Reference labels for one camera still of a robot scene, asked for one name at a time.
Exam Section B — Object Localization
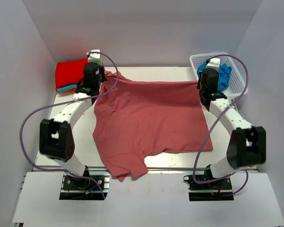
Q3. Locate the orange folded t shirt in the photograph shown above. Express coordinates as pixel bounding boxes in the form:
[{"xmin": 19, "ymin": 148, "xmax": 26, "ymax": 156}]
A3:
[{"xmin": 56, "ymin": 87, "xmax": 76, "ymax": 93}]

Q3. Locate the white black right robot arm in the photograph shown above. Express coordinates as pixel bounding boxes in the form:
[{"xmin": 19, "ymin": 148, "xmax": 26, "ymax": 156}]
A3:
[{"xmin": 197, "ymin": 55, "xmax": 266, "ymax": 189}]

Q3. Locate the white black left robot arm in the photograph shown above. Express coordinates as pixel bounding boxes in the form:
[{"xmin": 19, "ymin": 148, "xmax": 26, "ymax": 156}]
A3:
[{"xmin": 39, "ymin": 50, "xmax": 106, "ymax": 189}]

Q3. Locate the blue crumpled t shirt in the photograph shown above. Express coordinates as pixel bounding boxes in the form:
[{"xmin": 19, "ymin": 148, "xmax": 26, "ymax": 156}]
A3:
[{"xmin": 197, "ymin": 62, "xmax": 232, "ymax": 92}]

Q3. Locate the pink t shirt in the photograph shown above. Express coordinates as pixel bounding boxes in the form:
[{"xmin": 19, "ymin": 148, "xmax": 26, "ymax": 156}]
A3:
[{"xmin": 93, "ymin": 71, "xmax": 213, "ymax": 181}]

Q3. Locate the light blue folded t shirt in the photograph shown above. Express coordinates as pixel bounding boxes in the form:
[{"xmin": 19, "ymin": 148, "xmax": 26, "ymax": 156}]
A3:
[{"xmin": 56, "ymin": 84, "xmax": 77, "ymax": 92}]

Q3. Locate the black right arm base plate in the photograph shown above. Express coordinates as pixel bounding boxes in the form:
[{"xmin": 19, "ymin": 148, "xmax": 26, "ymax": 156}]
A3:
[{"xmin": 183, "ymin": 175, "xmax": 234, "ymax": 202}]

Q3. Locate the white plastic basket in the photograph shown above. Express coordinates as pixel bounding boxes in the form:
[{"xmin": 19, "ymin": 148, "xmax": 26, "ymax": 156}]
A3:
[{"xmin": 189, "ymin": 52, "xmax": 245, "ymax": 100}]

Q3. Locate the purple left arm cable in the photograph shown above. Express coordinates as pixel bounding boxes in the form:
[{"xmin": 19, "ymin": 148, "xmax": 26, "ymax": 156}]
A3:
[{"xmin": 19, "ymin": 53, "xmax": 119, "ymax": 199}]

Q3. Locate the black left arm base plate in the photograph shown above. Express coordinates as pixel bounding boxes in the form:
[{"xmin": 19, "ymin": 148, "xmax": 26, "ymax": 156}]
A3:
[{"xmin": 59, "ymin": 171, "xmax": 110, "ymax": 201}]

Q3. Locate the red folded t shirt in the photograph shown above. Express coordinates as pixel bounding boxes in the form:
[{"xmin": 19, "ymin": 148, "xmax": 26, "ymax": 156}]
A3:
[{"xmin": 55, "ymin": 58, "xmax": 88, "ymax": 89}]

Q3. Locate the aluminium table edge rail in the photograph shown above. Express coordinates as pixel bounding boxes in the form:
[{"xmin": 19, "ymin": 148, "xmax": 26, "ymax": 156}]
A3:
[{"xmin": 33, "ymin": 151, "xmax": 258, "ymax": 175}]

